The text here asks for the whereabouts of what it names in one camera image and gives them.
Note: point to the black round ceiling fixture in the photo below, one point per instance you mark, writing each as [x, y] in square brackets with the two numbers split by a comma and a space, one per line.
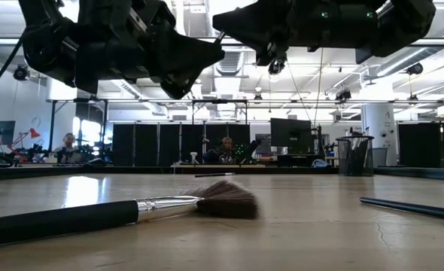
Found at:
[20, 73]
[415, 69]

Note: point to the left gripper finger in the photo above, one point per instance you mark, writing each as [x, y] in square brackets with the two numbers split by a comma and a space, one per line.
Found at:
[192, 72]
[184, 49]

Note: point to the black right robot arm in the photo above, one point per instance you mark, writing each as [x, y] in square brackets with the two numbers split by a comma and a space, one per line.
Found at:
[395, 22]

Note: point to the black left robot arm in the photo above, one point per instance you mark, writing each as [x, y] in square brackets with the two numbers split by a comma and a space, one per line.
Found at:
[45, 49]

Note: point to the gray bin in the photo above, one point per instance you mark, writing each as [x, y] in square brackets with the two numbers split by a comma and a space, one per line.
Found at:
[381, 156]

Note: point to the black metal table frame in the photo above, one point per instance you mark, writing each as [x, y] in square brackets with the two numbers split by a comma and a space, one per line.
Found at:
[37, 172]

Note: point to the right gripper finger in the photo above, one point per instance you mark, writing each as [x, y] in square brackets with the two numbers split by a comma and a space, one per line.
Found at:
[248, 19]
[252, 41]

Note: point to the silver ventilation duct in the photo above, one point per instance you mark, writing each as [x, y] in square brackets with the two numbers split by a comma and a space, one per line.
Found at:
[229, 64]

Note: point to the black computer monitor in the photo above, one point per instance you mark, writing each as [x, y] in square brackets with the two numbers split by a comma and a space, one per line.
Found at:
[291, 135]

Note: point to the person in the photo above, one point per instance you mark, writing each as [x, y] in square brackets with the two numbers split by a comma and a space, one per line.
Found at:
[227, 145]
[69, 141]

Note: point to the small white stand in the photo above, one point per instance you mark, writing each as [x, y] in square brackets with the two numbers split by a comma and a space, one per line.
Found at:
[194, 156]

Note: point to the black background metal frame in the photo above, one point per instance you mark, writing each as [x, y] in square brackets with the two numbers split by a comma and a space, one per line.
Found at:
[218, 101]

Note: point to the black hanging camera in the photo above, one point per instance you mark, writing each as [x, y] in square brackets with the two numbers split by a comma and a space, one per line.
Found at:
[275, 69]

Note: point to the black folding partition screen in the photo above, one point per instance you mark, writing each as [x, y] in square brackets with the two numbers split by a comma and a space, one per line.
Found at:
[417, 145]
[146, 145]

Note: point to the white round column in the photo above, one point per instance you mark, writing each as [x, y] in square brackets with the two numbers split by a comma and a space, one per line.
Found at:
[380, 120]

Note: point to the red desk lamp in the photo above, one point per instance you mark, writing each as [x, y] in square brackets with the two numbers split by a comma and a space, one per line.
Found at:
[34, 133]

